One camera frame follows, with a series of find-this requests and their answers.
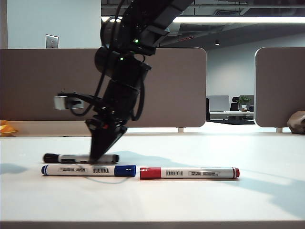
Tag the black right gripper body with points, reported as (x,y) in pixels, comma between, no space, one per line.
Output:
(107,119)

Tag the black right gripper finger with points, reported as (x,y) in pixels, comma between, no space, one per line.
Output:
(101,143)

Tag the blue whiteboard marker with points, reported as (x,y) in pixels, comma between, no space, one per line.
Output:
(71,170)

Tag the black whiteboard marker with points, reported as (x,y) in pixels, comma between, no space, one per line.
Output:
(52,158)

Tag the red whiteboard marker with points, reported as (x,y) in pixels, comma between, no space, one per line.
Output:
(190,173)

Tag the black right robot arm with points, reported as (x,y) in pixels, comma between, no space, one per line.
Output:
(124,71)

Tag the brown desk divider panel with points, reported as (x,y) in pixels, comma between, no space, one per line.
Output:
(278,88)
(35,78)

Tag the orange yellow object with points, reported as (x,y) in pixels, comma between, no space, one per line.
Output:
(7,130)

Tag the grey desk partition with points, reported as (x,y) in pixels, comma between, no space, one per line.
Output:
(218,103)
(251,103)

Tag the red lit ceiling sign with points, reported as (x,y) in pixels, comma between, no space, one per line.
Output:
(186,39)

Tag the white office desk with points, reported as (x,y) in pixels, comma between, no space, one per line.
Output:
(228,115)

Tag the black office chair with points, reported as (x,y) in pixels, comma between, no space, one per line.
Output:
(234,105)

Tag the black pendant ceiling lamp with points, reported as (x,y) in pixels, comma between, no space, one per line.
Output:
(217,43)

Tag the small potted green plant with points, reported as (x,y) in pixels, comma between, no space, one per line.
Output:
(244,101)

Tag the brown lumpy object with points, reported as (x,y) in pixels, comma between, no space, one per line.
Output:
(296,122)

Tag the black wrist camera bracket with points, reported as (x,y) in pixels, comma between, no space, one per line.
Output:
(88,96)

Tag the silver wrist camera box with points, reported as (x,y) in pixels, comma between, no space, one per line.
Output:
(60,102)

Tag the metal wall plate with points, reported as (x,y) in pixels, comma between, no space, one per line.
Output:
(52,42)

